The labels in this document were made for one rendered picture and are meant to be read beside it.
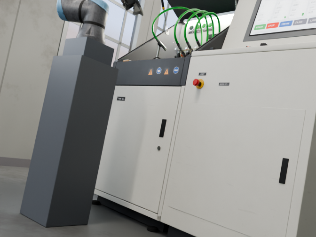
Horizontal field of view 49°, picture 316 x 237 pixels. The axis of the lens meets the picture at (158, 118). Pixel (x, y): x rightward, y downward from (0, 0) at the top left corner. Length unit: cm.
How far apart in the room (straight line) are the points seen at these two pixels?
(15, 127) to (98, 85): 187
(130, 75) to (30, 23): 159
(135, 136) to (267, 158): 85
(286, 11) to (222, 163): 89
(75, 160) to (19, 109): 188
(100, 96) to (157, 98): 38
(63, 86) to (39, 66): 188
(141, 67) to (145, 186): 72
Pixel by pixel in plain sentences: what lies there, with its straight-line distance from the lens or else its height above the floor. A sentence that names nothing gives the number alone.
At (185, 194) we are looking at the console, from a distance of 174.
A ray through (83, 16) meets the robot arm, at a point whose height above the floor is 102.
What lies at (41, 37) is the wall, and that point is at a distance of 362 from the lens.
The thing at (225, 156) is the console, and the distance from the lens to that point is 161.
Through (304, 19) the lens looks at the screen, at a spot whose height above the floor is 120.
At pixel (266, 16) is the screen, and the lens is 206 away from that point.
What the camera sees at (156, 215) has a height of 9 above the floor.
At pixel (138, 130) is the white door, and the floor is 51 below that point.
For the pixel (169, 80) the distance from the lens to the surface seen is 194.
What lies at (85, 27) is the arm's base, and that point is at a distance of 183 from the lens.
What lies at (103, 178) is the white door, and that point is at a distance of 225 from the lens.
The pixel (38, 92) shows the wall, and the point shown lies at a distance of 358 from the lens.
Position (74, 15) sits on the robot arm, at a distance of 189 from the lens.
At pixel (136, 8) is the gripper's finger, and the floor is 132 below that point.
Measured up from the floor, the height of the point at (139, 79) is 83.
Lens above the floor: 46
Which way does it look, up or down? 4 degrees up
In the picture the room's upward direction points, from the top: 11 degrees clockwise
